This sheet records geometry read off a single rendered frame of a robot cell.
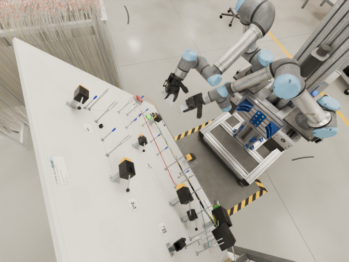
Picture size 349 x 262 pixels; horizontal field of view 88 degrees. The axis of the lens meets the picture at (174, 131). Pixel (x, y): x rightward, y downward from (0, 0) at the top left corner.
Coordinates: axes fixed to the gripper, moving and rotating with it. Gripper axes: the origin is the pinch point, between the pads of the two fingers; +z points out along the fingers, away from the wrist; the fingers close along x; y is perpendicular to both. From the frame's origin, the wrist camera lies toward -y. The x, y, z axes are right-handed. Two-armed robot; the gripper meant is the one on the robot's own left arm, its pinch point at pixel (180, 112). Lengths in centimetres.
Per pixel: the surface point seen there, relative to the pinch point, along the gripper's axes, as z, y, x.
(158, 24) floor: 80, 141, -261
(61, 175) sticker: 1, 11, 91
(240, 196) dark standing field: 6, -130, -61
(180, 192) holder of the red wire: -8, -26, 57
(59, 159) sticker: 3, 15, 87
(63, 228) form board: -4, 0, 100
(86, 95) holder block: 4, 31, 64
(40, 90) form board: 13, 40, 73
